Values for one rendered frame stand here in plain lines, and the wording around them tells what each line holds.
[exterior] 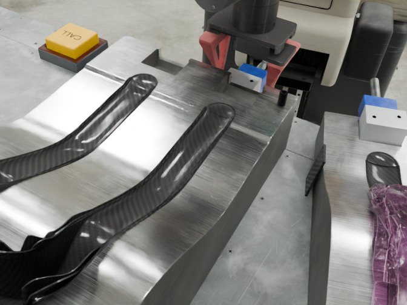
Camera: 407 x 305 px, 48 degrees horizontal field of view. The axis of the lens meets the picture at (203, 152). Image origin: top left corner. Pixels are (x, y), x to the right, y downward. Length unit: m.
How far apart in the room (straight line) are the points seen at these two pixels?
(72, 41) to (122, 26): 1.71
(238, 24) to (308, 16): 0.37
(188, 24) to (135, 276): 2.20
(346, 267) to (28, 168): 0.31
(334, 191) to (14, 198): 0.31
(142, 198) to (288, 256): 0.18
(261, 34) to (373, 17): 0.54
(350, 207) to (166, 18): 2.16
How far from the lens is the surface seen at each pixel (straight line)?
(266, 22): 0.58
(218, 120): 0.53
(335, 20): 0.94
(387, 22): 1.09
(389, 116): 0.60
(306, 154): 0.63
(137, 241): 0.37
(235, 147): 0.49
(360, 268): 0.42
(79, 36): 0.77
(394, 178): 0.57
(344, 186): 0.51
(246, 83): 0.64
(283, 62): 0.58
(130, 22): 2.50
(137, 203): 0.43
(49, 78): 0.75
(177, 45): 2.31
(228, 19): 0.61
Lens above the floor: 1.23
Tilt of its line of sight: 45 degrees down
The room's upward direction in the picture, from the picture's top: 4 degrees clockwise
